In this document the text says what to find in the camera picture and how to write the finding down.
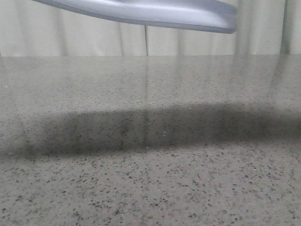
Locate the light blue slipper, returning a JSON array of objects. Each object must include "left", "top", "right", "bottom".
[{"left": 40, "top": 0, "right": 238, "bottom": 34}]

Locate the pale green curtain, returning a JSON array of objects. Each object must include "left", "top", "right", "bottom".
[{"left": 0, "top": 0, "right": 301, "bottom": 57}]

